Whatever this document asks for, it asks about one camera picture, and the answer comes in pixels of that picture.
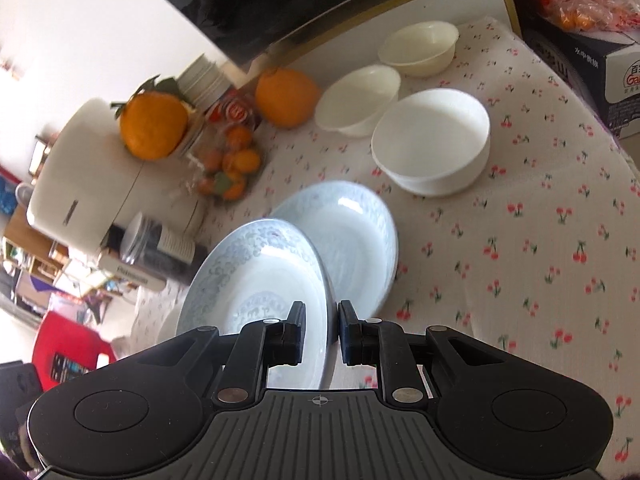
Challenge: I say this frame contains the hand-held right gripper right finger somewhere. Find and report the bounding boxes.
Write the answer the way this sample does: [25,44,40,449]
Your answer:
[338,301,489,407]

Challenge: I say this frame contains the printed cardboard box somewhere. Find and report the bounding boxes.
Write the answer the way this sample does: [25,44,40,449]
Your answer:
[520,12,640,141]

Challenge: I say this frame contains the wooden cabinet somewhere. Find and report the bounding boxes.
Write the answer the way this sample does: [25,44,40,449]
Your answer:
[0,200,68,283]

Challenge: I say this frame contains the cherry print tablecloth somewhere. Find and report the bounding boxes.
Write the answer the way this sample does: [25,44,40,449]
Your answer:
[130,15,640,480]

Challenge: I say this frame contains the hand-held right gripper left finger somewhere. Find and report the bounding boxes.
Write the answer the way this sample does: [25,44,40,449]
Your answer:
[164,301,307,408]

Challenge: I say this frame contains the red labelled can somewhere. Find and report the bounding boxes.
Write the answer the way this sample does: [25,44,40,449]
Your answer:
[206,91,259,128]

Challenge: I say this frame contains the large orange with leaves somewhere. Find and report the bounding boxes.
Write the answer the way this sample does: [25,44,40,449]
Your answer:
[112,75,191,162]

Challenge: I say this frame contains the white flat box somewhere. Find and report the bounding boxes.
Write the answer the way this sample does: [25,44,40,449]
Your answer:
[95,250,168,293]

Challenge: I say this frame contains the cream bowl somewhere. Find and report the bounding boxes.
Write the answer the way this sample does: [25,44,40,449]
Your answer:
[377,20,460,78]
[314,64,402,138]

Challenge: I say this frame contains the blue patterned white plate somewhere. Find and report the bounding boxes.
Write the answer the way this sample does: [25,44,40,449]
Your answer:
[175,217,336,391]
[270,180,401,321]

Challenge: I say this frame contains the large white bowl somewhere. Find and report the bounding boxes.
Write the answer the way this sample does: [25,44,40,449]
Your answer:
[371,88,492,197]

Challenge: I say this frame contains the red plastic chair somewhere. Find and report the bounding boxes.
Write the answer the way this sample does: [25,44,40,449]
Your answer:
[32,310,118,392]

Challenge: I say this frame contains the stack of white dishes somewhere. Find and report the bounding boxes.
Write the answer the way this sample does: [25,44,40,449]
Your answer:
[177,54,228,111]

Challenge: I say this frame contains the clear bag of small oranges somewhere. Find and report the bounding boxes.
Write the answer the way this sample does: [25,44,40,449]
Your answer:
[177,120,263,203]

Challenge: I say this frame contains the dark jar with lid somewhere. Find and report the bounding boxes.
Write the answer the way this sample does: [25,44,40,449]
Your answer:
[119,212,208,281]

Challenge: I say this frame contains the white kitchen appliance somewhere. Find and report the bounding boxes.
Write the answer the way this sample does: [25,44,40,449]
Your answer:
[26,97,207,256]

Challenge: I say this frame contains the black door microwave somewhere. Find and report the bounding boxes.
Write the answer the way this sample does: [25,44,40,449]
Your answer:
[140,0,501,71]

